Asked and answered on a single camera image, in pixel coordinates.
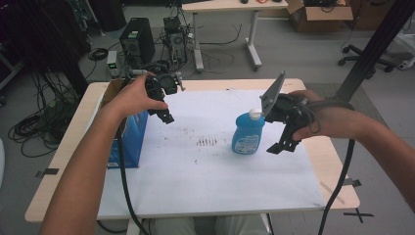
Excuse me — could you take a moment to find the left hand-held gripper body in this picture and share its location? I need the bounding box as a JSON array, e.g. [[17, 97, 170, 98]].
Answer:
[[124, 68, 187, 116]]

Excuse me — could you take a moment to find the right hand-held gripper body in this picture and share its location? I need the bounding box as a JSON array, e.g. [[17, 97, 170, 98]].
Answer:
[[259, 70, 317, 135]]

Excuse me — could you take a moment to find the blue bottle with white cap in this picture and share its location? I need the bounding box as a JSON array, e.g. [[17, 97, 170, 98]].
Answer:
[[231, 109, 266, 156]]

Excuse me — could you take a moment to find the person's left hand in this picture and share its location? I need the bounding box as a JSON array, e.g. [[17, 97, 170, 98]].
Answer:
[[101, 72, 169, 122]]

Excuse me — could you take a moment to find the person's right hand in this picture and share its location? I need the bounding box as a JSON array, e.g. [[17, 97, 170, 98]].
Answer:
[[288, 89, 361, 142]]

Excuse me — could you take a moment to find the blue cardboard box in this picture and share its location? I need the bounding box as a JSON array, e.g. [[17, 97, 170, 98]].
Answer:
[[98, 77, 150, 169]]

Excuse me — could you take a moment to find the small grey power supply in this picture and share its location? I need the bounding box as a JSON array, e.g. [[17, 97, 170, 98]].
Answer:
[[106, 50, 119, 78]]

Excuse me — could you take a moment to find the open computer case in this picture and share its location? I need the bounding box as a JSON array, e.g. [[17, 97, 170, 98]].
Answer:
[[162, 16, 190, 67]]

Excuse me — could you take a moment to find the black computer tower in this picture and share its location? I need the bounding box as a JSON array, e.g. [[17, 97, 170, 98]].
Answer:
[[118, 17, 157, 66]]

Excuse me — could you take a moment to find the grey tape strip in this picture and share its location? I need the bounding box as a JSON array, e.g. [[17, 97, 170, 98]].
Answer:
[[342, 177, 363, 188]]

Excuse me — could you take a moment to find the white table mat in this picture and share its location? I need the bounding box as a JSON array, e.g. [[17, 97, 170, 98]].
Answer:
[[97, 89, 327, 220]]

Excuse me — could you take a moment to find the black office chair base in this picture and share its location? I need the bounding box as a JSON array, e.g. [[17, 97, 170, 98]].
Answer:
[[337, 43, 396, 74]]

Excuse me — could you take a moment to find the brown cardboard box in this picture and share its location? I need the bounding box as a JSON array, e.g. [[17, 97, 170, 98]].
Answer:
[[286, 0, 354, 33]]

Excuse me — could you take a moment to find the white desk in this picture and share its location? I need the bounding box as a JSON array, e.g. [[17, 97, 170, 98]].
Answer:
[[181, 0, 290, 73]]

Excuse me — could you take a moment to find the black tape strip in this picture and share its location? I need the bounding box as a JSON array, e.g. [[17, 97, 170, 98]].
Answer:
[[35, 167, 61, 179]]

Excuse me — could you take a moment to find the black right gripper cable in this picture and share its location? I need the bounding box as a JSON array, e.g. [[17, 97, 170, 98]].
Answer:
[[302, 97, 357, 235]]

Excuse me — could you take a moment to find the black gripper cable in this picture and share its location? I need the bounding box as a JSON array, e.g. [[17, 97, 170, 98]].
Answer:
[[116, 128, 152, 235], [302, 97, 357, 235]]

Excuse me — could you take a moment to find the coiled black cable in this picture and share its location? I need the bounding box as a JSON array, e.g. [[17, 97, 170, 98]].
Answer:
[[87, 47, 110, 62]]

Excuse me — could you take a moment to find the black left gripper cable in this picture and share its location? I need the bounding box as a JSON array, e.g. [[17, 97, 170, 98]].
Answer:
[[116, 128, 152, 235]]

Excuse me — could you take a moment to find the black metal post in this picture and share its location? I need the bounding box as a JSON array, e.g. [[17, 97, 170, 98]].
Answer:
[[333, 0, 415, 103]]

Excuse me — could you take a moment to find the bundle of black floor cables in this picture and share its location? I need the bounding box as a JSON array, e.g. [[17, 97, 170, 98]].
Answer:
[[7, 70, 81, 159]]

